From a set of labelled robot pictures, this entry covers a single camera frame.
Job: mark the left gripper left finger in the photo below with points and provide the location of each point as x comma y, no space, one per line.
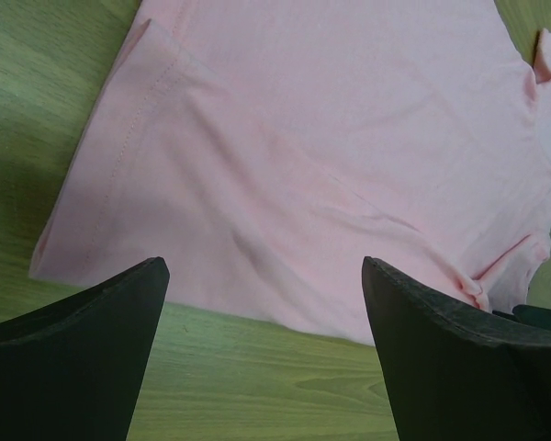
73,369

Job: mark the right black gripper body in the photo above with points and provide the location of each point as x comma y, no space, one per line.
528,315

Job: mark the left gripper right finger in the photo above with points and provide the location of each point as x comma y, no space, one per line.
454,372

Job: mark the bright pink t shirt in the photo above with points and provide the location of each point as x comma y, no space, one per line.
263,149

